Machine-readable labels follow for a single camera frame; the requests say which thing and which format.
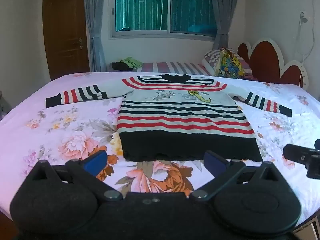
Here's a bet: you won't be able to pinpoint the green cloth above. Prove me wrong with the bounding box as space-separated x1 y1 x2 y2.
120 57 143 69

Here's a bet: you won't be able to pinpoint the dark wooden bed frame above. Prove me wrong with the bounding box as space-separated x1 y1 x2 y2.
292 213 320 240

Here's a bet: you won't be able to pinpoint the floral pink bed sheet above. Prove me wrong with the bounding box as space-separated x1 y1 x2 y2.
0 71 320 230

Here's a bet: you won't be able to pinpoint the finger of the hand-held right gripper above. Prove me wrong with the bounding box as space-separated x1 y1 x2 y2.
283 144 313 166

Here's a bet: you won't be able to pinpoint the sliding glass window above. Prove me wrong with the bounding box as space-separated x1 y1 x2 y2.
109 0 218 39

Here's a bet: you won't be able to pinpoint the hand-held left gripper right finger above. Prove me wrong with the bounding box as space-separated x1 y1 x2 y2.
189 150 286 202

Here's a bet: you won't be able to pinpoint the striped knit sweater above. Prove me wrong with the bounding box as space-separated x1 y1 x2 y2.
45 74 293 162

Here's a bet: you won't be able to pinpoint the striped bed sheet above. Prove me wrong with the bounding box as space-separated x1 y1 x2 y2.
107 61 213 77

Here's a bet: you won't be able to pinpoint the striped pillow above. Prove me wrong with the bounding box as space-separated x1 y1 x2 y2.
202 47 251 77

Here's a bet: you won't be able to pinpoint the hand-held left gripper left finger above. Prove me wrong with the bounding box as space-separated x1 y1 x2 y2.
32 150 123 202

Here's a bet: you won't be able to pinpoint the colourful cartoon print bag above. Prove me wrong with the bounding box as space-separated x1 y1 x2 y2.
214 48 247 78

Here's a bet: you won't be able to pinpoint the black cloth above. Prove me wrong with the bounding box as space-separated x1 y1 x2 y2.
111 61 133 71

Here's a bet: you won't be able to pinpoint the white cable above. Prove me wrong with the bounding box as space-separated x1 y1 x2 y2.
295 17 317 63

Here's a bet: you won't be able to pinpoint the red and white headboard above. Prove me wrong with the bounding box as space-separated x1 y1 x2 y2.
237 38 309 91

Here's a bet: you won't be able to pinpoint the wooden door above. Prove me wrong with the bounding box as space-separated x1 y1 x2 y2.
42 0 91 81

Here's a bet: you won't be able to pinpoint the grey curtain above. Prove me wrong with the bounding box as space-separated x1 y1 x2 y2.
209 0 242 51
83 0 108 73

